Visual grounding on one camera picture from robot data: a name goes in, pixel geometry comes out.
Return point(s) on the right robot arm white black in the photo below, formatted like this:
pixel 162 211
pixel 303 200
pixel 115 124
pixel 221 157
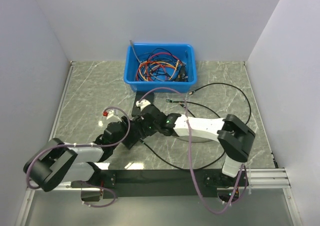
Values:
pixel 235 137

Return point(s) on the black network switch box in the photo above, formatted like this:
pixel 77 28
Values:
pixel 132 138

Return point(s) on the blue plastic bin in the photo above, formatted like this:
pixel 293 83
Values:
pixel 153 65

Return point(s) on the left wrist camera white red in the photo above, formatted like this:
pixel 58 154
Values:
pixel 111 114

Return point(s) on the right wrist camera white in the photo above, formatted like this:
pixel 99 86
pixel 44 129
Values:
pixel 142 104

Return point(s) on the black flat box far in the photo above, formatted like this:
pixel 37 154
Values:
pixel 139 94

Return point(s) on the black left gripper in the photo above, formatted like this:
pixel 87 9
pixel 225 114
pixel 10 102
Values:
pixel 133 129

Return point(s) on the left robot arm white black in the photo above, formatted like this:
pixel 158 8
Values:
pixel 59 162

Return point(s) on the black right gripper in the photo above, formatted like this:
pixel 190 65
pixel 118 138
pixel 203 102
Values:
pixel 142 122

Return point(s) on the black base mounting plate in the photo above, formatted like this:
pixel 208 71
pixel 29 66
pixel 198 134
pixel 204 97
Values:
pixel 158 183

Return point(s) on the black cable teal plug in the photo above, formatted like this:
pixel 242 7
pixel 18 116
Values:
pixel 182 104

